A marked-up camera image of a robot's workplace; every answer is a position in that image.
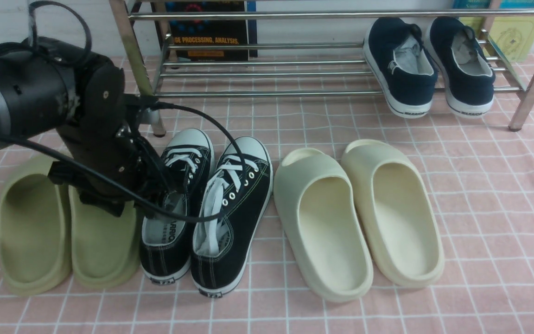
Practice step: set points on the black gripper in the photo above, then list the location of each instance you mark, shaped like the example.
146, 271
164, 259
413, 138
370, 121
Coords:
104, 136

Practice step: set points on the black canvas sneaker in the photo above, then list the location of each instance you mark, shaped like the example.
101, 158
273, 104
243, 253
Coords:
239, 191
165, 246

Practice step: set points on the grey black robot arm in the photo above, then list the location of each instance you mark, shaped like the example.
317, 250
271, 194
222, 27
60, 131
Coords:
69, 103

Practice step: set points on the metal shoe rack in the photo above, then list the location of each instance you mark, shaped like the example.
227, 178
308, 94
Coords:
127, 12

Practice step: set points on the navy left slip-on shoe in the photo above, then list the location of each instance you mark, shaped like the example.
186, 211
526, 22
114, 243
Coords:
403, 67

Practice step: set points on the navy slip-on shoe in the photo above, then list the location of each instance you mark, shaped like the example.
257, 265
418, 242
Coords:
403, 67
468, 78

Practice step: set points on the navy right slip-on shoe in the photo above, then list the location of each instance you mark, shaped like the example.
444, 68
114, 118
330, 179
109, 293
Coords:
468, 78

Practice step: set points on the green right slipper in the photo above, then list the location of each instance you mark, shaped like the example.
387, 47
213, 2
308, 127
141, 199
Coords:
104, 247

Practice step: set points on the green slipper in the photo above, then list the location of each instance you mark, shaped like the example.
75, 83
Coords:
35, 223
104, 247

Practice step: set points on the green left slipper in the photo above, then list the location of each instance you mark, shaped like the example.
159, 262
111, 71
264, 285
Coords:
35, 223

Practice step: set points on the black image processing book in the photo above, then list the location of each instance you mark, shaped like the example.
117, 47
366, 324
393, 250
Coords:
209, 32

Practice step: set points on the cream left slipper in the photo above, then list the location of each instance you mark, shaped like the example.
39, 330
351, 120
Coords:
314, 199

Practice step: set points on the cream slipper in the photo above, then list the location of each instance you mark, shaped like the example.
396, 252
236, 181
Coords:
396, 213
314, 199

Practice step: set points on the cream right slipper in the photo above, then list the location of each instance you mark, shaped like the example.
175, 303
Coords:
396, 213

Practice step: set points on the pink checkered tablecloth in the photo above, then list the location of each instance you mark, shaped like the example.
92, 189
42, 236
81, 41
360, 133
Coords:
480, 180

